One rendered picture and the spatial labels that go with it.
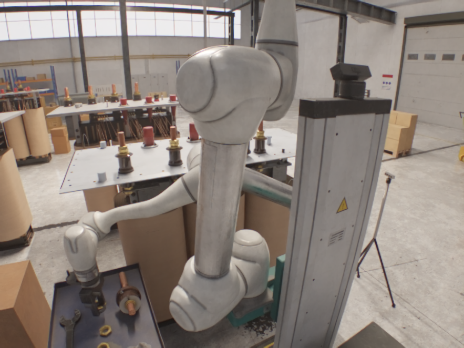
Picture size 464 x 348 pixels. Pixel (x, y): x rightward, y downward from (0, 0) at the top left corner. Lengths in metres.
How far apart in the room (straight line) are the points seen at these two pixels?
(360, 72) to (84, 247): 1.04
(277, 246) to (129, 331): 1.29
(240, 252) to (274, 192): 0.40
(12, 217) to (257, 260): 3.07
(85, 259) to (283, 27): 0.95
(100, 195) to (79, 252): 2.25
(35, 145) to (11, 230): 3.77
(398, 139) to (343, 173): 6.53
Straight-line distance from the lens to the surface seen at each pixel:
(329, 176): 0.76
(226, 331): 2.28
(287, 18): 0.64
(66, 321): 1.37
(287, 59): 0.61
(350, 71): 0.77
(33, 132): 7.05
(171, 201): 0.92
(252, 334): 2.27
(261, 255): 0.88
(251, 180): 1.11
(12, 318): 1.57
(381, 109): 0.88
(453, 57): 14.89
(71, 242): 1.04
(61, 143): 7.85
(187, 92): 0.46
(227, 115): 0.47
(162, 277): 1.84
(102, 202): 3.30
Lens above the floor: 1.84
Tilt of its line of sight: 21 degrees down
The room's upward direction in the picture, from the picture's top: straight up
